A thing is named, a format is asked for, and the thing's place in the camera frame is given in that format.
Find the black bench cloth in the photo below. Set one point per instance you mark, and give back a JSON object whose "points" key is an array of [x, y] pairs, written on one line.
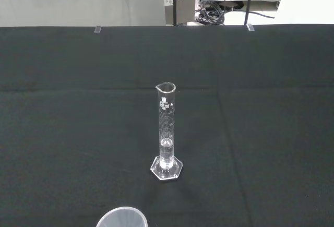
{"points": [[78, 107]]}

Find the black tripod leg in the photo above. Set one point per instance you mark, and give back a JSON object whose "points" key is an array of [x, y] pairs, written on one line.
{"points": [[175, 2], [249, 0]]}

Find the clear cloth clip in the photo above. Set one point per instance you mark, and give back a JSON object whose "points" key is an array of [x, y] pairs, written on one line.
{"points": [[250, 27], [97, 29]]}

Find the grey cabinet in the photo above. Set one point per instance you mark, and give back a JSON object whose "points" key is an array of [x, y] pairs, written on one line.
{"points": [[185, 2]]}

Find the clear plastic funnel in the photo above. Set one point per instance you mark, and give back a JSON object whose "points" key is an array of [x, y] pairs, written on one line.
{"points": [[122, 217]]}

